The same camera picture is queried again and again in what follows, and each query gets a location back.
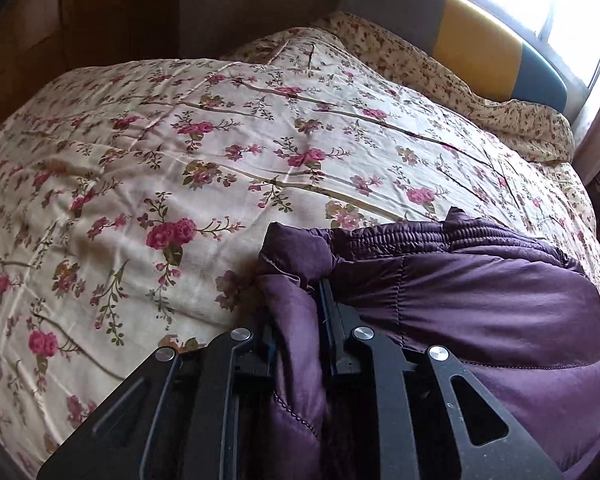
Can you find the brown wooden wardrobe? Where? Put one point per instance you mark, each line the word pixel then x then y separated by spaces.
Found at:
pixel 105 15

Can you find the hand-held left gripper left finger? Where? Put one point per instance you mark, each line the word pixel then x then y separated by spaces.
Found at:
pixel 260 355

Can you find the patterned pink curtain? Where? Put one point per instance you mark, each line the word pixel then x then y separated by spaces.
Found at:
pixel 597 130

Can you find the grey yellow blue headboard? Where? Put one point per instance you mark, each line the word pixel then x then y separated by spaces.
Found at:
pixel 480 45

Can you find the large floral print quilt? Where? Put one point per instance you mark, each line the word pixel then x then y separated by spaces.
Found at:
pixel 180 160

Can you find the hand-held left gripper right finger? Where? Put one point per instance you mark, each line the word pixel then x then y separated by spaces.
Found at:
pixel 337 320

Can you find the small floral print duvet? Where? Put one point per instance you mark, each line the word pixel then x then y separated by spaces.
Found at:
pixel 430 70

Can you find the purple puffer jacket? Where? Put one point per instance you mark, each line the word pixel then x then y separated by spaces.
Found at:
pixel 480 310

